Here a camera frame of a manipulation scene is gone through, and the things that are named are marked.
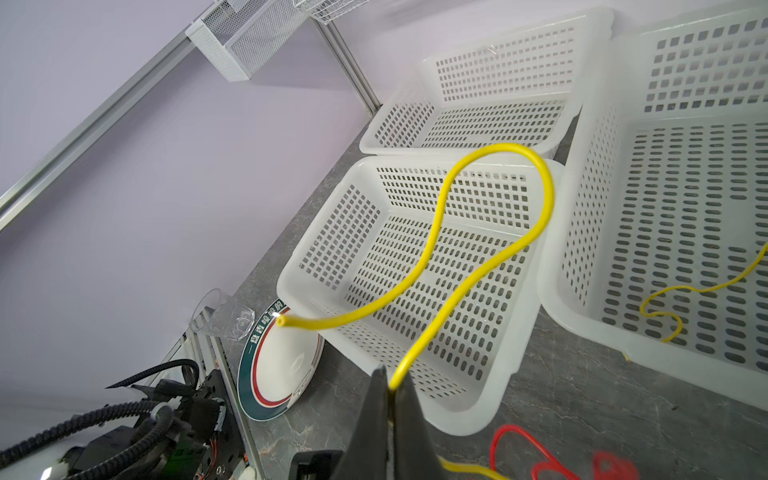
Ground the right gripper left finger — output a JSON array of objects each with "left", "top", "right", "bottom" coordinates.
[{"left": 331, "top": 366, "right": 390, "bottom": 480}]

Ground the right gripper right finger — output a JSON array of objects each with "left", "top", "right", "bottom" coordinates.
[{"left": 391, "top": 374, "right": 449, "bottom": 480}]

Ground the yellow cable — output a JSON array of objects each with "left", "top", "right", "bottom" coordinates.
[
  {"left": 638, "top": 242, "right": 768, "bottom": 344},
  {"left": 275, "top": 142, "right": 556, "bottom": 391}
]

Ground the red cable bundle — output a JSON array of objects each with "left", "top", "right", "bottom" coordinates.
[{"left": 488, "top": 424, "right": 640, "bottom": 480}]

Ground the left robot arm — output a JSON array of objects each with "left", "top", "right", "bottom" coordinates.
[{"left": 1, "top": 359, "right": 257, "bottom": 479}]

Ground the white plate green rim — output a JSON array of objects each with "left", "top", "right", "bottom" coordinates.
[{"left": 235, "top": 299, "right": 325, "bottom": 422}]

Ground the clear glass cup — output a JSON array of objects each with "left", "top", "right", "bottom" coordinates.
[{"left": 189, "top": 288, "right": 256, "bottom": 342}]

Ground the front white plastic basket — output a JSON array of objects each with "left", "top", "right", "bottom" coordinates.
[{"left": 276, "top": 153, "right": 543, "bottom": 436}]

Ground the back right white basket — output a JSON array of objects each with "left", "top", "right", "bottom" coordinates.
[{"left": 538, "top": 1, "right": 767, "bottom": 409}]

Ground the back left white basket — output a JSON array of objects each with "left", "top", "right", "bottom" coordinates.
[{"left": 359, "top": 7, "right": 615, "bottom": 158}]

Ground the white mesh wall box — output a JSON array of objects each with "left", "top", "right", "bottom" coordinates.
[{"left": 185, "top": 0, "right": 308, "bottom": 83}]

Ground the white wire wall shelf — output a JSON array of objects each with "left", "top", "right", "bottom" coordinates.
[{"left": 292, "top": 0, "right": 368, "bottom": 25}]

